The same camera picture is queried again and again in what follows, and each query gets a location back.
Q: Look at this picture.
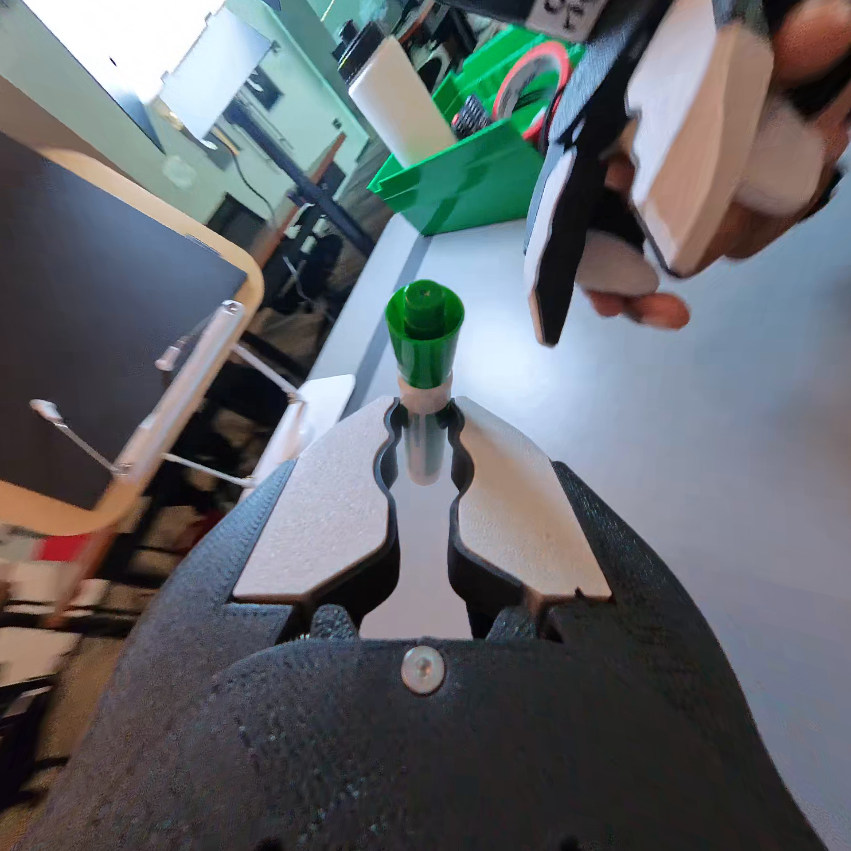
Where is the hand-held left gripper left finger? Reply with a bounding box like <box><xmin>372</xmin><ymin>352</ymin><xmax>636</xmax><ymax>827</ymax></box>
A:
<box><xmin>230</xmin><ymin>395</ymin><xmax>402</xmax><ymax>622</ymax></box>

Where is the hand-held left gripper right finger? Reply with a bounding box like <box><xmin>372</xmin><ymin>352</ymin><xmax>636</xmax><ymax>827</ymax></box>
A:
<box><xmin>446</xmin><ymin>396</ymin><xmax>614</xmax><ymax>634</ymax></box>

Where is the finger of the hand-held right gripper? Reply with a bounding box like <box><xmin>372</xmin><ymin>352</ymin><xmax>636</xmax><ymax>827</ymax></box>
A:
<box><xmin>523</xmin><ymin>143</ymin><xmax>605</xmax><ymax>348</ymax></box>
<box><xmin>625</xmin><ymin>0</ymin><xmax>777</xmax><ymax>279</ymax></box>

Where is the green dry erase marker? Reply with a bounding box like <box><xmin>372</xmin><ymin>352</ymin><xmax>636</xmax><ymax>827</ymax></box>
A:
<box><xmin>384</xmin><ymin>281</ymin><xmax>466</xmax><ymax>486</ymax></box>

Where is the red tape roll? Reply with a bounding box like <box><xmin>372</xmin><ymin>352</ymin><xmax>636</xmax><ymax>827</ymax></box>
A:
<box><xmin>493</xmin><ymin>41</ymin><xmax>573</xmax><ymax>141</ymax></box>

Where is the green plastic bin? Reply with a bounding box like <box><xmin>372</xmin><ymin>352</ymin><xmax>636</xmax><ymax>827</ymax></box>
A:
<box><xmin>367</xmin><ymin>23</ymin><xmax>586</xmax><ymax>237</ymax></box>

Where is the black remote control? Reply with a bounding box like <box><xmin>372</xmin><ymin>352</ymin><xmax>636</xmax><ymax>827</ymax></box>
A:
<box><xmin>452</xmin><ymin>94</ymin><xmax>493</xmax><ymax>137</ymax></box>

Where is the white water bottle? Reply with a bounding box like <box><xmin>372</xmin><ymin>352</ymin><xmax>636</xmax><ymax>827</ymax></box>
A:
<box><xmin>338</xmin><ymin>23</ymin><xmax>458</xmax><ymax>170</ymax></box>

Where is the dark office desk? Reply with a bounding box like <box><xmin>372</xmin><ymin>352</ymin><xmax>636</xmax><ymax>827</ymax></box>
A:
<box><xmin>219</xmin><ymin>113</ymin><xmax>373</xmax><ymax>257</ymax></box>

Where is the black board on white stand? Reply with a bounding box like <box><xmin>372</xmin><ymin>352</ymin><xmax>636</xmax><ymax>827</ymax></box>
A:
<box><xmin>0</xmin><ymin>76</ymin><xmax>265</xmax><ymax>536</ymax></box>

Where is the white panel on pole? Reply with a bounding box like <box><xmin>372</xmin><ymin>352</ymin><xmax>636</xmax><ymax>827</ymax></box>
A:
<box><xmin>160</xmin><ymin>7</ymin><xmax>277</xmax><ymax>141</ymax></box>

